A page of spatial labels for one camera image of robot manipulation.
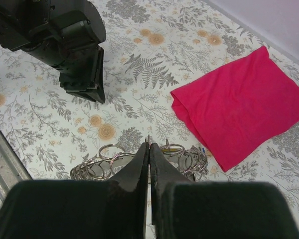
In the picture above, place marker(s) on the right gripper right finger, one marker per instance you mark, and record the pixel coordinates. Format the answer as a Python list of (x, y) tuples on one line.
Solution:
[(182, 209)]

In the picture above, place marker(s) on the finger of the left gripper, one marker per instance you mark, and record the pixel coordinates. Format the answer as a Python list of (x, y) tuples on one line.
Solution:
[(89, 91)]

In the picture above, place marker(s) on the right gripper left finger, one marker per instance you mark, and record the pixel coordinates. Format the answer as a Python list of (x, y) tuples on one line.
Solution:
[(67, 209)]

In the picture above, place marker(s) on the round metal key ring disc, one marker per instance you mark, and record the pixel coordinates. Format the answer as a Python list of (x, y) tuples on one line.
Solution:
[(112, 158)]

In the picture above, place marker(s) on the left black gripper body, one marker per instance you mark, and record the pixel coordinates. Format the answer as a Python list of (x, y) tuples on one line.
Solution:
[(90, 71)]

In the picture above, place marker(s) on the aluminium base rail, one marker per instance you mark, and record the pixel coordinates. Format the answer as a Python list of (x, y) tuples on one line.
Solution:
[(12, 170)]

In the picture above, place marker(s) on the red folded cloth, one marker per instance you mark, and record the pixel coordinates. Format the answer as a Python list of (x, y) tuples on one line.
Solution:
[(235, 108)]

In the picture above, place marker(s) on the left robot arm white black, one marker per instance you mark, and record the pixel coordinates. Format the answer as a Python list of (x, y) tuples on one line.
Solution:
[(64, 34)]

